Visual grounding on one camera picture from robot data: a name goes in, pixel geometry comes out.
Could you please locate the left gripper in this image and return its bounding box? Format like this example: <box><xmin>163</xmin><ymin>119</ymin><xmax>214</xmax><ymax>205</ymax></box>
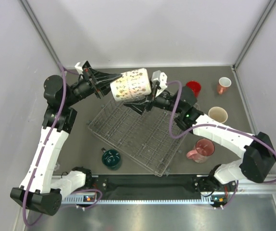
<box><xmin>63</xmin><ymin>66</ymin><xmax>123</xmax><ymax>107</ymax></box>

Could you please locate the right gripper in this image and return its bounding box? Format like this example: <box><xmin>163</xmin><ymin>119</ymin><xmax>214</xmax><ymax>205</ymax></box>
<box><xmin>124</xmin><ymin>77</ymin><xmax>183</xmax><ymax>116</ymax></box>

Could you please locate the white floral mug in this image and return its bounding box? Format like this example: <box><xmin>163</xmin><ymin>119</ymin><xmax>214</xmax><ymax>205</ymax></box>
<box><xmin>110</xmin><ymin>68</ymin><xmax>151</xmax><ymax>102</ymax></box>

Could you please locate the dark green mug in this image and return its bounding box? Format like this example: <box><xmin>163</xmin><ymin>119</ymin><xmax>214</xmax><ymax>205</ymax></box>
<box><xmin>101</xmin><ymin>148</ymin><xmax>122</xmax><ymax>170</ymax></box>

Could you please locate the small orange mug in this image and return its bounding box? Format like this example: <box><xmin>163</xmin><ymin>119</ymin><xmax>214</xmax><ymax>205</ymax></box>
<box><xmin>217</xmin><ymin>77</ymin><xmax>232</xmax><ymax>95</ymax></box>

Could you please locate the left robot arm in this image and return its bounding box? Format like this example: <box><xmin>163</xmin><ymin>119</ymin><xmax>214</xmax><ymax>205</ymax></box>
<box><xmin>10</xmin><ymin>62</ymin><xmax>122</xmax><ymax>217</ymax></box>

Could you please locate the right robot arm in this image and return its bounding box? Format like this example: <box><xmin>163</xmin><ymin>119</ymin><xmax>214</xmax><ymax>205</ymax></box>
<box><xmin>122</xmin><ymin>81</ymin><xmax>276</xmax><ymax>191</ymax></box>

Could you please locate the red mug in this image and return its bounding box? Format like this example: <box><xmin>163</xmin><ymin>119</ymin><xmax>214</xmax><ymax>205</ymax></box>
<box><xmin>186</xmin><ymin>80</ymin><xmax>201</xmax><ymax>98</ymax></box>

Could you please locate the pink mug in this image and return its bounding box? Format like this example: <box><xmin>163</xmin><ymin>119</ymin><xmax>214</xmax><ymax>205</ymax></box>
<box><xmin>186</xmin><ymin>139</ymin><xmax>215</xmax><ymax>163</ymax></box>

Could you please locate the cream coral pattern mug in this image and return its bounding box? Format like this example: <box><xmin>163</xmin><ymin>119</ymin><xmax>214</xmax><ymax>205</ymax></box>
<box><xmin>208</xmin><ymin>106</ymin><xmax>228</xmax><ymax>123</ymax></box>

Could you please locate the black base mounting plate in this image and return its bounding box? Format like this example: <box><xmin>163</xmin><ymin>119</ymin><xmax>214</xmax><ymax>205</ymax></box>
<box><xmin>76</xmin><ymin>174</ymin><xmax>224</xmax><ymax>199</ymax></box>

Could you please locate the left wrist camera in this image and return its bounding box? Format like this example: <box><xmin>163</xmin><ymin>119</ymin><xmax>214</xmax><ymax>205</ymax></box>
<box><xmin>75</xmin><ymin>62</ymin><xmax>83</xmax><ymax>75</ymax></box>

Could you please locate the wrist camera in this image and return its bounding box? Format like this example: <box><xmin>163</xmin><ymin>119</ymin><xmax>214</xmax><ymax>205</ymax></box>
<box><xmin>75</xmin><ymin>62</ymin><xmax>83</xmax><ymax>75</ymax></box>
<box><xmin>151</xmin><ymin>70</ymin><xmax>167</xmax><ymax>90</ymax></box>

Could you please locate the grey wire dish rack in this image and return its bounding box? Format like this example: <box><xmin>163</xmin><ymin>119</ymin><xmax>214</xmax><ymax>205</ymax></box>
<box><xmin>89</xmin><ymin>100</ymin><xmax>195</xmax><ymax>177</ymax></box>

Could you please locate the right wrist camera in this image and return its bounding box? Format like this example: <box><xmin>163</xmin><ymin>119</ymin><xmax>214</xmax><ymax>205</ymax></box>
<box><xmin>151</xmin><ymin>70</ymin><xmax>167</xmax><ymax>90</ymax></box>

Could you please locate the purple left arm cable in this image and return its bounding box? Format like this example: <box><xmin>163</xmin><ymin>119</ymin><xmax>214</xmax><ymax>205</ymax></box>
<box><xmin>22</xmin><ymin>63</ymin><xmax>102</xmax><ymax>227</ymax></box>

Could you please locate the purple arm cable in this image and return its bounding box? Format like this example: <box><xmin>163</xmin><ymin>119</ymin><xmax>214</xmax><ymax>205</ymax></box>
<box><xmin>22</xmin><ymin>63</ymin><xmax>102</xmax><ymax>227</ymax></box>
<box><xmin>166</xmin><ymin>80</ymin><xmax>276</xmax><ymax>210</ymax></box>

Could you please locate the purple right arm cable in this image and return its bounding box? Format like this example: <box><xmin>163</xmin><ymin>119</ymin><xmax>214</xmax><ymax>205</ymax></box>
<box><xmin>166</xmin><ymin>80</ymin><xmax>276</xmax><ymax>210</ymax></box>

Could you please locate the slotted cable duct rail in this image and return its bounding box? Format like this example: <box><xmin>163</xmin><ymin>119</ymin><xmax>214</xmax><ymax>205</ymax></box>
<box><xmin>63</xmin><ymin>194</ymin><xmax>227</xmax><ymax>205</ymax></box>

